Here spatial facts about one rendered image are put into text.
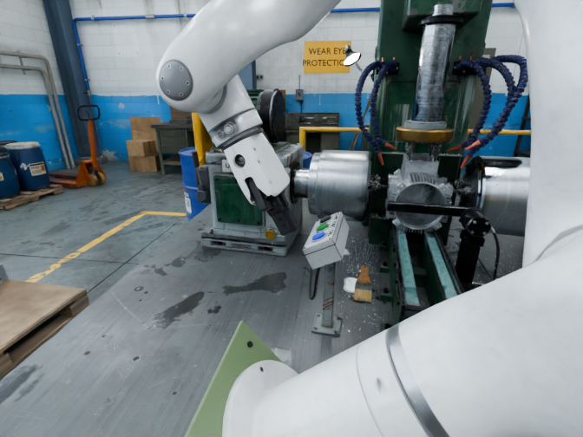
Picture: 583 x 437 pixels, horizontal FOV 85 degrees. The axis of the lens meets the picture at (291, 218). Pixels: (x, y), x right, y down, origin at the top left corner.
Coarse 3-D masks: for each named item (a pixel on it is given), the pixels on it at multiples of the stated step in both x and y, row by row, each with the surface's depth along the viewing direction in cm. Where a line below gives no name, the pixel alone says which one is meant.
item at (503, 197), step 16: (480, 160) 99; (496, 160) 97; (512, 160) 97; (528, 160) 96; (464, 176) 112; (480, 176) 98; (496, 176) 94; (512, 176) 93; (528, 176) 92; (464, 192) 101; (480, 192) 95; (496, 192) 93; (512, 192) 92; (480, 208) 96; (496, 208) 94; (512, 208) 93; (496, 224) 97; (512, 224) 96
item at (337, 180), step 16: (320, 160) 107; (336, 160) 106; (352, 160) 105; (368, 160) 104; (304, 176) 114; (320, 176) 105; (336, 176) 104; (352, 176) 103; (368, 176) 102; (304, 192) 115; (320, 192) 106; (336, 192) 104; (352, 192) 103; (368, 192) 105; (320, 208) 109; (336, 208) 107; (352, 208) 106; (368, 208) 109
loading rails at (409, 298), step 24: (408, 240) 118; (432, 240) 101; (384, 264) 105; (408, 264) 87; (432, 264) 90; (384, 288) 92; (408, 288) 76; (432, 288) 87; (456, 288) 76; (408, 312) 69
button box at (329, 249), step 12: (336, 216) 76; (336, 228) 69; (348, 228) 78; (312, 240) 67; (324, 240) 64; (336, 240) 65; (312, 252) 65; (324, 252) 65; (336, 252) 64; (312, 264) 66; (324, 264) 66
